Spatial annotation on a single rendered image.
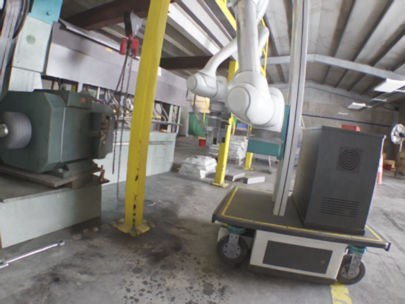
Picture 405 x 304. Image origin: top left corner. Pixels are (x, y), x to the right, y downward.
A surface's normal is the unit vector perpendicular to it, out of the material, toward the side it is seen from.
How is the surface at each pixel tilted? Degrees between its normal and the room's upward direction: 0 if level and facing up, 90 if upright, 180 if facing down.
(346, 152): 90
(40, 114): 90
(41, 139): 90
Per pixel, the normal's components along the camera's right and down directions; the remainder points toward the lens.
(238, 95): -0.65, 0.09
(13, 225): 0.90, 0.14
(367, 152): -0.28, 0.04
